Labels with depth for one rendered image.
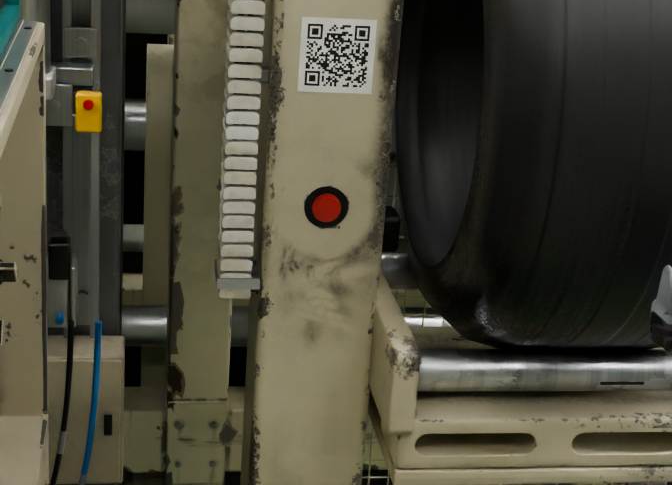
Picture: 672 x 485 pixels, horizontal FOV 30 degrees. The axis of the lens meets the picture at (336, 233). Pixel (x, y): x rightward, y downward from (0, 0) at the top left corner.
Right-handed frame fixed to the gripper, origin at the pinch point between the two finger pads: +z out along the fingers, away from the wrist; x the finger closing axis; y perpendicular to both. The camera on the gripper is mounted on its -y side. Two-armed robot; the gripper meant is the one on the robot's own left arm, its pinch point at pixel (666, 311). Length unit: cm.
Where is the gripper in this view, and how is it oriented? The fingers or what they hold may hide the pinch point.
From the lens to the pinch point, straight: 124.4
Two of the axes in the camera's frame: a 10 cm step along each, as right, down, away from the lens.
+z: -1.4, -2.3, 9.6
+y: 0.5, -9.7, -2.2
